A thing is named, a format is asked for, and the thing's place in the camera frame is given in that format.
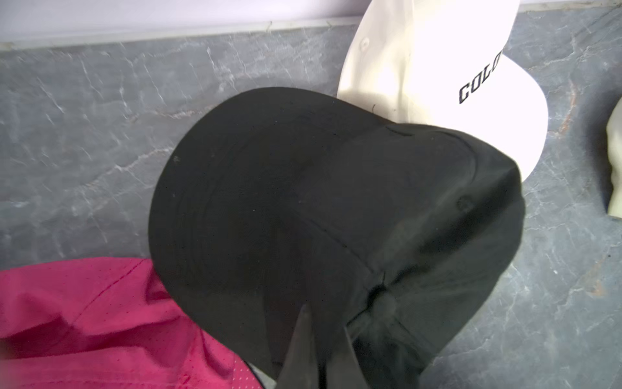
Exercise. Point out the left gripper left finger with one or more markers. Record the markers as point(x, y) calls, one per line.
point(300, 369)

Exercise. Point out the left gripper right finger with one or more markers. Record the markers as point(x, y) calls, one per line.
point(342, 369)

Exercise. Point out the black cap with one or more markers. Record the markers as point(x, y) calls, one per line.
point(282, 197)

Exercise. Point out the pink cap left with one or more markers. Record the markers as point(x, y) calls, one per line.
point(105, 323)

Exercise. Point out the cream cap back centre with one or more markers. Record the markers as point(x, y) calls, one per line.
point(442, 63)

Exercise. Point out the cream cap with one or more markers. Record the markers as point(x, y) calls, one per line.
point(614, 153)
point(442, 63)

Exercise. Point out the cream cap back right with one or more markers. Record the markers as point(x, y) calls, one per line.
point(614, 153)

